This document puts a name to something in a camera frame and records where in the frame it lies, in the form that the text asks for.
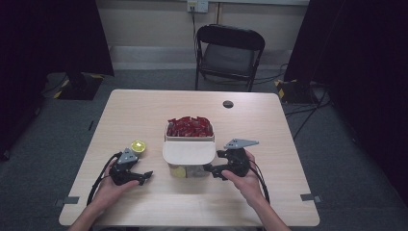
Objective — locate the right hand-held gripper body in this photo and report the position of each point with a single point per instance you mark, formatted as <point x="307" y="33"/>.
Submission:
<point x="238" y="162"/>

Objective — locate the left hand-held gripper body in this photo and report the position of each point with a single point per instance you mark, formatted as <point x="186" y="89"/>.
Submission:
<point x="123" y="170"/>

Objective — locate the white divided storage box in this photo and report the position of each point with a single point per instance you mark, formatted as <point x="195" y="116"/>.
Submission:
<point x="188" y="153"/>

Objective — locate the person's right hand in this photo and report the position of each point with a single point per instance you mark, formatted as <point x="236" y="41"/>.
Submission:
<point x="247" y="184"/>

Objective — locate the person's left hand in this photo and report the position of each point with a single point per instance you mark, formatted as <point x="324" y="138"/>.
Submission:
<point x="110" y="192"/>

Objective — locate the pile of red snack packets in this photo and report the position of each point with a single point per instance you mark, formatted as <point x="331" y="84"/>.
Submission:
<point x="190" y="126"/>

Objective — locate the grey tape strip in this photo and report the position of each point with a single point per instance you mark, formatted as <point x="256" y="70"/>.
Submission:
<point x="310" y="197"/>
<point x="68" y="200"/>

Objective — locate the black stand base striped tape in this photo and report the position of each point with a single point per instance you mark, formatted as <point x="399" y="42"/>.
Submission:
<point x="80" y="88"/>
<point x="293" y="91"/>

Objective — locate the black folding chair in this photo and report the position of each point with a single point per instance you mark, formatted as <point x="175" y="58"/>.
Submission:
<point x="229" y="56"/>

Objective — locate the dark curtain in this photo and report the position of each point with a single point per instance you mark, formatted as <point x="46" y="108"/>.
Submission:
<point x="38" y="64"/>
<point x="362" y="80"/>

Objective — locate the white wall outlet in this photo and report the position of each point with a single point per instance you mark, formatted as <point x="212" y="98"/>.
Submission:
<point x="197" y="5"/>

